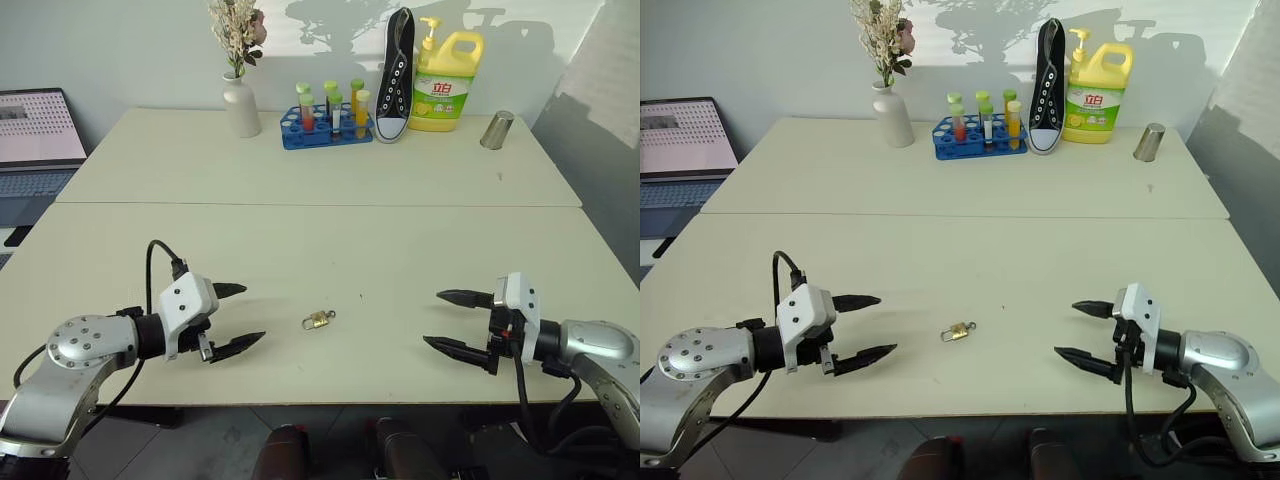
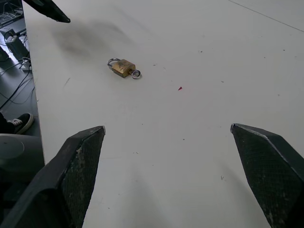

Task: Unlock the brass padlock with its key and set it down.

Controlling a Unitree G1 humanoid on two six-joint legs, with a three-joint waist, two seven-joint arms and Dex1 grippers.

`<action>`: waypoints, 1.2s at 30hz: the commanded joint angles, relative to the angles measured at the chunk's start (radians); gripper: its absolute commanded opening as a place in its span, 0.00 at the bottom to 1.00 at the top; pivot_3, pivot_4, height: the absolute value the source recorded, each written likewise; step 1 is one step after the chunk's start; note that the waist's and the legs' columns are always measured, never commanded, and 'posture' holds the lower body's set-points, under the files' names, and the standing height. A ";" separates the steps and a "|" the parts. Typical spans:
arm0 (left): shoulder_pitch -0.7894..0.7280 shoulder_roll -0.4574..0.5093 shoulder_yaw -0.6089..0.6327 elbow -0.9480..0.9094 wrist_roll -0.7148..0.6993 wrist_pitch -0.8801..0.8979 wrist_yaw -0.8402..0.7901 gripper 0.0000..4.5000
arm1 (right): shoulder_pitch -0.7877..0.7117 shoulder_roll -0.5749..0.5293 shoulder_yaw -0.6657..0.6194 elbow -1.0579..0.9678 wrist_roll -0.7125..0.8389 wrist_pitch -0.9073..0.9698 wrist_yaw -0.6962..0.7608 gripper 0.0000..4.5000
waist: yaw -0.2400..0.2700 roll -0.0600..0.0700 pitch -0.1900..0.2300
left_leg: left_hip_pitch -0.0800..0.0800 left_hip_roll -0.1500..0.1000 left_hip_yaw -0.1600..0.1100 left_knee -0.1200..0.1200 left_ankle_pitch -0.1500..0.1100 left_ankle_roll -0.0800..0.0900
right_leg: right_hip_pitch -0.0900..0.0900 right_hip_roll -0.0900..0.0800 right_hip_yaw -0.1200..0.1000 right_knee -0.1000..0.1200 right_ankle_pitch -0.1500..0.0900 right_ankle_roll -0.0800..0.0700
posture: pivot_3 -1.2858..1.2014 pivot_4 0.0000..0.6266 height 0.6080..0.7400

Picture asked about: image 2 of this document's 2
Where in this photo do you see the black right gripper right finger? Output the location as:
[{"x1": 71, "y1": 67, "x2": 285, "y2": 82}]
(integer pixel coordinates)
[{"x1": 230, "y1": 123, "x2": 304, "y2": 228}]

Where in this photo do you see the person's leg in black trousers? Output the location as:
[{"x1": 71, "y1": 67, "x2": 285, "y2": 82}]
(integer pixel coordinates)
[{"x1": 0, "y1": 111, "x2": 16, "y2": 135}]

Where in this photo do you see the white power strip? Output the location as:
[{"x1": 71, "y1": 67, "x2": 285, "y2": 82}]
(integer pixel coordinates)
[{"x1": 19, "y1": 57, "x2": 33, "y2": 72}]

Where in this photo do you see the black floor cable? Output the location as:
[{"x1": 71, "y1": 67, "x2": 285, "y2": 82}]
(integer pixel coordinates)
[{"x1": 0, "y1": 70, "x2": 36, "y2": 110}]

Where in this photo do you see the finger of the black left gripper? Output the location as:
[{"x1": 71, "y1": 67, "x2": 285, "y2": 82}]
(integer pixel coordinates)
[{"x1": 22, "y1": 0, "x2": 71, "y2": 24}]

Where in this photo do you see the brass padlock with steel shackle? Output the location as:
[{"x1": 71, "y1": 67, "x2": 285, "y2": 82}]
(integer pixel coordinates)
[{"x1": 107, "y1": 57, "x2": 136, "y2": 79}]

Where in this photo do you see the black sneaker with white sole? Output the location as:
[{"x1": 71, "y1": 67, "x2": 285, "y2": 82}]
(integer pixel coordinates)
[{"x1": 8, "y1": 113, "x2": 35, "y2": 135}]

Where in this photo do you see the grey box device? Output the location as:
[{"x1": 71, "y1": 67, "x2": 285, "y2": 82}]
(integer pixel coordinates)
[{"x1": 4, "y1": 35, "x2": 28, "y2": 57}]

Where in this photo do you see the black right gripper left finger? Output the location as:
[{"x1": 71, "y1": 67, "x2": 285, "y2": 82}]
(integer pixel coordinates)
[{"x1": 0, "y1": 125, "x2": 106, "y2": 228}]

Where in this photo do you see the grey rounded housing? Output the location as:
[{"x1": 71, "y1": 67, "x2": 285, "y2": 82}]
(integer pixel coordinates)
[{"x1": 0, "y1": 133, "x2": 46, "y2": 184}]

